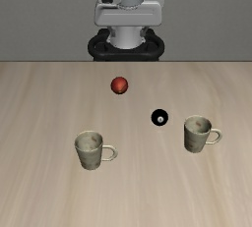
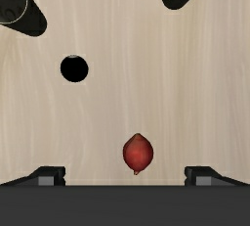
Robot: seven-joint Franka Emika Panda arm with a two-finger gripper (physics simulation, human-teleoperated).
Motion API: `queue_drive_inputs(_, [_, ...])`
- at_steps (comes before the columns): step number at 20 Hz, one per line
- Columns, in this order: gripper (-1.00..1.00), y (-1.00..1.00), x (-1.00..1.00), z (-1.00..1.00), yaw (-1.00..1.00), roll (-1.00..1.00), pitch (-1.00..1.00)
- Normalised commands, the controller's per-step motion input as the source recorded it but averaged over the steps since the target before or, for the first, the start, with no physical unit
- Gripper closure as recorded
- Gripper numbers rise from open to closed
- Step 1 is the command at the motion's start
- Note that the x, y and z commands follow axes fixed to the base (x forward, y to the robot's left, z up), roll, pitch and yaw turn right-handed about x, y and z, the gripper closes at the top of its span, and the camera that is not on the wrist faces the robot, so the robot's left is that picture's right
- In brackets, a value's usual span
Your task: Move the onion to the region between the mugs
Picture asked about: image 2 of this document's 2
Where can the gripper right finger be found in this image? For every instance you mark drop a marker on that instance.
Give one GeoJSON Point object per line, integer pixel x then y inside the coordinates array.
{"type": "Point", "coordinates": [200, 175]}

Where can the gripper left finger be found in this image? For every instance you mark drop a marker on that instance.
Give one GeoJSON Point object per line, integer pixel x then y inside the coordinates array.
{"type": "Point", "coordinates": [49, 175]}

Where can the red onion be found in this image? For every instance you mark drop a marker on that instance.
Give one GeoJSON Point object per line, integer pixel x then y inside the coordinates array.
{"type": "Point", "coordinates": [138, 153]}

